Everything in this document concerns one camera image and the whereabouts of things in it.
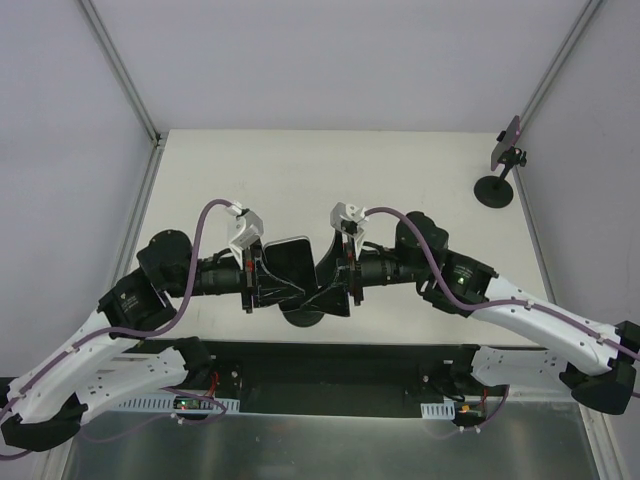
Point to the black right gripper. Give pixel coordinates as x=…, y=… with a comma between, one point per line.
x=356, y=273

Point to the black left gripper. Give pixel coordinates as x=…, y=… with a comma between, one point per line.
x=249, y=280

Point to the black smartphone silver edge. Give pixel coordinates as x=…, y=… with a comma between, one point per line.
x=292, y=259

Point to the black phone stand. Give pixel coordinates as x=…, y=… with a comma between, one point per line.
x=301, y=318
x=495, y=191

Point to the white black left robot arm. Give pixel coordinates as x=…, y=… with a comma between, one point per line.
x=49, y=405

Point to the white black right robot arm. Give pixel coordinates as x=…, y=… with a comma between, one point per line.
x=593, y=361

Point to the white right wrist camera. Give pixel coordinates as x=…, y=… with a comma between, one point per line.
x=350, y=220

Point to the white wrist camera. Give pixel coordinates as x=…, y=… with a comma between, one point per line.
x=245, y=229
x=350, y=220

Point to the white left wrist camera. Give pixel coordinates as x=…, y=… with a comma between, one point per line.
x=245, y=229

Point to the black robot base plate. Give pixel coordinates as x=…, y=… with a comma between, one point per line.
x=351, y=380

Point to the white cable duct left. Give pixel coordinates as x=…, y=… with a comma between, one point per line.
x=171, y=403

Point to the white cable duct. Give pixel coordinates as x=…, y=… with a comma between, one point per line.
x=438, y=411
x=171, y=403

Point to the white cable duct right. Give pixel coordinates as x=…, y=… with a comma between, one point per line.
x=438, y=411

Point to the aluminium frame post left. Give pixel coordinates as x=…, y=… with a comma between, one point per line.
x=118, y=68

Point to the aluminium frame post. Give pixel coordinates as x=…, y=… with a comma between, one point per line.
x=579, y=27
x=118, y=68

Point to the aluminium frame post right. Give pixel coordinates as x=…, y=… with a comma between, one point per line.
x=579, y=27

